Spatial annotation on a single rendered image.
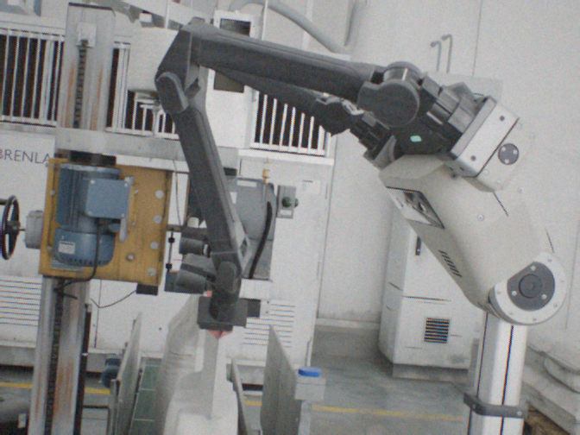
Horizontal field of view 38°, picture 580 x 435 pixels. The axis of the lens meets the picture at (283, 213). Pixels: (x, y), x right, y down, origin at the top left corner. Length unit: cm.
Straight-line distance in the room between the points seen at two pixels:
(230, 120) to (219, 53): 309
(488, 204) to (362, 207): 491
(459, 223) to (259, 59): 47
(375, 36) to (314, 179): 104
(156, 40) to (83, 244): 53
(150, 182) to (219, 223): 73
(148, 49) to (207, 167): 64
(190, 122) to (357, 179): 498
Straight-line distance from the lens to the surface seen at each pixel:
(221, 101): 451
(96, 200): 203
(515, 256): 165
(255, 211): 229
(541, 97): 688
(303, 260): 509
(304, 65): 139
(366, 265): 649
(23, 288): 515
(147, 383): 379
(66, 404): 246
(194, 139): 151
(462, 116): 138
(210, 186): 154
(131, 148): 212
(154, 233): 229
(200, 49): 143
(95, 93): 236
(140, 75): 211
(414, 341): 604
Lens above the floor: 137
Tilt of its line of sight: 3 degrees down
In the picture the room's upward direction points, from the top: 6 degrees clockwise
